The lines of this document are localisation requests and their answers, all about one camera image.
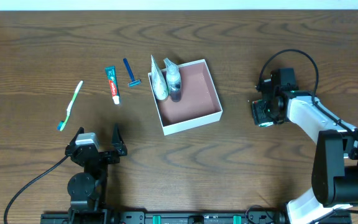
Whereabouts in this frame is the blue disposable razor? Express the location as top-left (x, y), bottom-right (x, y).
top-left (123, 58), bottom-right (141, 87)

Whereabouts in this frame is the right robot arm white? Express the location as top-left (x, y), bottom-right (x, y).
top-left (251, 68), bottom-right (358, 223)

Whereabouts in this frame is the clear pump soap bottle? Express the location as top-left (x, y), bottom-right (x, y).
top-left (163, 58), bottom-right (181, 102)

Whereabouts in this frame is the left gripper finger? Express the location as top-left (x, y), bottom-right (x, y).
top-left (69, 127), bottom-right (85, 145)
top-left (111, 124), bottom-right (127, 156)

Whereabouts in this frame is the green white toothbrush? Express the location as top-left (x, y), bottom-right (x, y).
top-left (57, 80), bottom-right (83, 131)

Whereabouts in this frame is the white Pantene tube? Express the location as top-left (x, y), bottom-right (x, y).
top-left (151, 55), bottom-right (169, 101)

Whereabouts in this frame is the Colgate toothpaste tube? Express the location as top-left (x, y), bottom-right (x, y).
top-left (105, 66), bottom-right (120, 105)

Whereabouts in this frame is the white box pink interior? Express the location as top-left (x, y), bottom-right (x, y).
top-left (153, 59), bottom-right (223, 136)

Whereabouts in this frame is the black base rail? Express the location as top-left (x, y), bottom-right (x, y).
top-left (40, 205), bottom-right (352, 224)

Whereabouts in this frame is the green soap bar pack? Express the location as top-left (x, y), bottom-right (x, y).
top-left (251, 100), bottom-right (274, 127)

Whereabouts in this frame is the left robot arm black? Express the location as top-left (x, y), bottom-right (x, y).
top-left (65, 125), bottom-right (127, 224)

